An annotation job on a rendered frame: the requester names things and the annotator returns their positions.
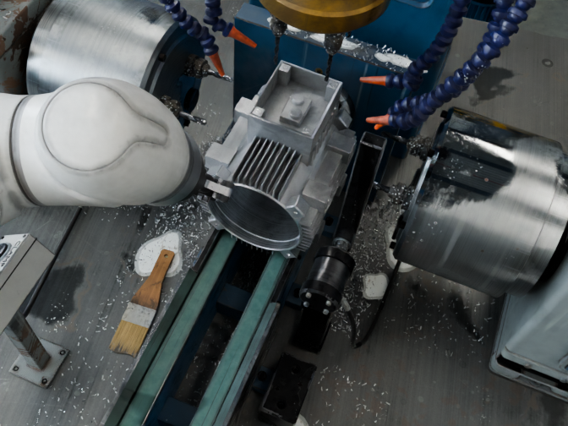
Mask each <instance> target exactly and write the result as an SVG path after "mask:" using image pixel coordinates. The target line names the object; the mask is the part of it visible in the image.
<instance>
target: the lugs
mask: <svg viewBox="0 0 568 426"><path fill-rule="evenodd" d="M265 86H266V85H263V86H262V87H261V88H260V90H259V92H258V94H257V95H258V96H259V95H260V93H261V92H262V90H263V89H264V88H265ZM351 121H352V118H351V117H350V116H349V114H348V113H347V112H346V110H345V109H341V110H338V111H337V114H336V115H335V119H334V123H333V124H334V125H335V126H336V128H337V129H338V131H341V130H344V129H348V128H349V126H350V123H351ZM208 174H210V175H211V176H212V177H213V178H216V179H217V180H218V179H219V178H221V179H223V180H227V179H228V177H229V176H230V174H231V172H230V171H229V170H228V169H227V168H226V167H225V166H224V165H223V164H221V165H218V166H214V167H212V168H211V169H210V171H209V173H208ZM285 208H286V209H287V210H288V211H289V213H290V214H291V215H292V216H293V217H294V218H299V217H305V215H306V213H307V211H308V209H309V204H308V203H307V201H306V200H305V199H304V198H303V197H302V196H301V195H296V196H292V197H290V199H289V200H288V202H287V205H286V207H285ZM209 223H210V224H211V225H212V226H213V227H215V228H216V229H217V230H221V229H225V228H224V227H222V226H221V225H220V224H219V223H218V222H217V221H216V219H215V218H214V217H213V215H211V216H210V219H209ZM299 252H300V250H299V249H296V248H293V249H290V250H287V251H280V253H281V254H282V255H283V256H284V257H285V258H286V259H289V258H297V256H298V254H299Z"/></svg>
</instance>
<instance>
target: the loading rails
mask: <svg viewBox="0 0 568 426"><path fill-rule="evenodd" d="M323 220H325V226H324V231H323V232H322V234H321V235H323V236H326V237H328V238H333V237H334V235H335V232H336V226H337V223H338V220H339V217H337V216H333V215H332V214H329V213H326V214H325V217H324V219H323ZM249 246H250V244H248V246H246V243H245V242H244V241H243V243H241V239H238V240H237V241H236V237H235V236H233V238H231V233H230V232H228V231H227V230H226V229H221V230H217V229H216V228H214V230H213V232H212V234H211V235H210V237H209V239H208V241H207V243H206V245H205V246H204V247H202V248H201V250H200V251H199V253H198V255H197V257H196V259H195V261H194V266H193V267H192V269H191V268H189V267H186V269H185V270H184V272H183V274H182V276H181V277H180V279H179V281H178V283H177V285H176V286H175V288H174V290H173V292H172V294H171V296H170V297H169V299H168V301H167V303H166V305H165V307H164V309H163V310H162V311H161V314H160V316H159V318H158V319H157V321H156V323H155V325H154V326H153V328H152V330H151V332H150V334H149V335H148V337H147V339H146V341H145V343H144V345H143V346H142V348H141V350H140V351H139V354H138V356H137V358H136V359H135V360H134V363H133V365H132V366H131V368H130V370H129V372H128V374H127V375H126V377H125V379H124V381H123V383H122V384H121V386H120V388H119V390H118V391H117V394H116V395H115V397H114V399H113V400H112V403H111V405H110V407H109V408H108V409H107V411H106V414H105V415H104V417H103V419H102V420H101V422H100V424H99V426H237V424H238V420H239V419H240V417H241V414H242V412H243V409H244V407H245V405H246V403H247V400H248V398H249V395H250V393H251V391H252V390H253V391H257V392H259V393H261V394H263V395H264V394H265V392H266V389H267V387H268V385H269V383H270V380H271V377H272V375H273V374H274V371H275V370H274V369H271V368H268V367H266V366H264V365H263V364H264V362H265V359H266V357H267V354H268V352H269V350H270V347H271V345H272V343H273V341H274V339H275V337H276V327H277V322H278V318H279V316H280V313H281V311H282V308H283V306H284V304H285V305H286V306H289V307H291V308H294V309H297V310H299V311H302V310H303V308H302V307H301V302H302V300H301V298H300V297H299V291H300V289H301V287H302V285H299V284H297V283H295V280H296V277H297V275H298V272H299V270H300V268H301V266H302V263H303V261H304V259H305V256H306V254H307V252H308V251H309V248H308V249H306V251H305V252H304V251H302V250H300V252H299V254H298V256H297V258H289V259H286V258H285V257H284V256H283V255H282V254H281V253H280V251H275V252H274V253H273V254H271V255H270V258H269V260H268V262H267V264H266V266H265V268H264V270H263V272H262V275H261V277H260V279H259V281H258V283H257V285H256V287H255V289H254V292H253V293H251V292H248V291H245V290H243V289H241V288H239V287H235V286H233V285H231V283H232V280H233V278H234V276H235V275H236V272H237V271H238V268H239V266H240V265H241V263H242V261H243V258H244V256H245V254H246V253H247V251H248V249H249ZM216 312H217V313H220V314H224V315H225V316H228V317H230V318H232V319H235V320H238V321H239V322H238V325H237V327H236V330H235V331H234V333H233V335H232V338H231V340H230V341H229V343H228V345H227V349H226V351H225V352H224V354H223V356H222V358H221V361H220V362H219V365H218V367H217V369H216V371H215V373H214V375H213V377H212V379H211V381H210V384H209V386H208V388H207V390H206V392H205V394H204V396H203V398H202V401H201V403H200V404H199V407H195V406H192V405H190V404H188V403H186V402H184V401H180V400H178V399H177V398H175V397H174V396H175V395H176V393H177V391H178V388H179V386H180V385H181V383H182V381H183V378H184V376H185V374H186V373H187V371H188V368H189V366H190V364H191V363H192V361H193V359H194V356H195V354H196V352H197V351H198V349H199V346H200V344H201V342H202V341H203V339H204V337H205V334H206V332H207V330H208V329H209V327H210V324H211V322H212V320H213V319H214V317H215V315H216Z"/></svg>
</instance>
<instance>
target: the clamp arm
mask: <svg viewBox="0 0 568 426"><path fill-rule="evenodd" d="M386 143H387V139H386V138H384V137H381V136H379V135H376V134H372V133H370V132H367V131H365V132H364V133H363V136H362V138H361V140H360V143H359V146H358V152H357V154H356V158H355V162H354V164H353V168H352V173H351V177H350V180H349V183H348V186H347V191H346V195H345V198H344V201H343V205H342V208H341V214H340V216H339V220H338V223H337V226H336V232H335V235H334V238H333V242H332V246H334V245H335V244H336V241H337V240H338V243H339V244H342V243H343V241H345V243H344V246H345V247H346V248H347V252H350V251H351V249H352V246H353V243H354V240H355V237H356V235H357V232H358V228H359V225H360V222H361V220H362V217H363V213H364V210H365V207H366V204H367V202H368V199H369V195H370V192H371V189H372V187H373V184H374V179H375V176H376V173H377V171H378V168H379V165H380V161H381V158H382V155H383V153H384V150H385V146H386ZM342 240H343V241H342ZM347 245H348V246H347Z"/></svg>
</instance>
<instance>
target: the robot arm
mask: <svg viewBox="0 0 568 426"><path fill-rule="evenodd" d="M234 185H235V183H233V182H232V181H230V180H223V179H221V178H219V179H218V180H217V179H216V178H214V177H212V176H211V175H210V174H208V173H206V169H205V163H204V159H203V156H202V155H201V153H200V151H199V147H198V145H197V143H196V142H195V140H194V138H193V137H192V136H191V135H190V134H189V133H188V131H185V130H184V129H183V127H182V126H181V124H180V122H179V121H178V120H177V118H176V117H175V116H174V114H173V113H172V112H171V111H170V110H169V109H168V108H167V107H166V106H165V105H164V104H163V103H162V102H161V101H159V100H158V99H157V98H155V97H154V96H153V95H152V94H150V93H148V92H147V91H145V90H143V89H141V88H139V87H138V86H136V85H133V84H130V83H129V82H126V81H123V80H120V79H113V78H108V77H87V78H83V79H76V80H73V81H71V82H69V83H67V84H65V85H63V86H61V87H59V88H58V89H57V90H55V91H54V92H52V93H47V94H41V95H26V96H20V95H11V94H4V93H0V227H1V226H3V225H5V224H6V223H8V222H9V221H11V220H13V219H15V218H17V217H19V216H21V214H22V212H23V209H24V208H29V207H37V206H49V205H76V206H97V207H112V208H115V207H119V206H121V205H145V204H147V205H154V206H166V205H172V204H175V203H179V202H182V201H184V200H186V199H189V198H190V197H192V196H193V195H199V196H201V200H203V201H205V202H208V203H209V202H210V200H212V201H214V202H215V200H216V201H218V202H220V201H221V202H222V203H227V202H228V200H229V197H230V196H231V193H232V190H233V187H234Z"/></svg>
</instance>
